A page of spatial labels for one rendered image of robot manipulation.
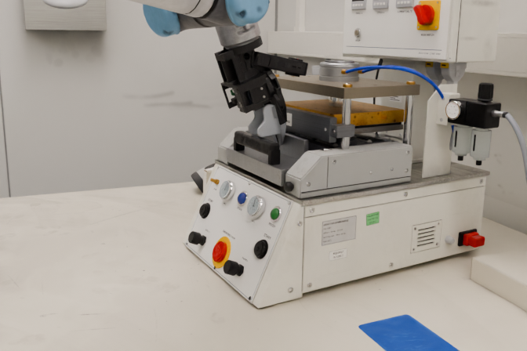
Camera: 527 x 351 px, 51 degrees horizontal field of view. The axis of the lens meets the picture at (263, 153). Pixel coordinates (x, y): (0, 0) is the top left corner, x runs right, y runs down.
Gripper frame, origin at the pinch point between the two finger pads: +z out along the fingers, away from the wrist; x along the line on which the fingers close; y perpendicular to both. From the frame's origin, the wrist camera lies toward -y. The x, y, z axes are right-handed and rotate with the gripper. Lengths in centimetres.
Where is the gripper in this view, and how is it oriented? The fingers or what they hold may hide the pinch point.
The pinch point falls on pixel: (281, 137)
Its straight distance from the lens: 108.5
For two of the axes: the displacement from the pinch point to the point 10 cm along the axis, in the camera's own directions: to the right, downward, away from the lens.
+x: 4.9, 1.9, -8.5
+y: -8.2, 4.2, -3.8
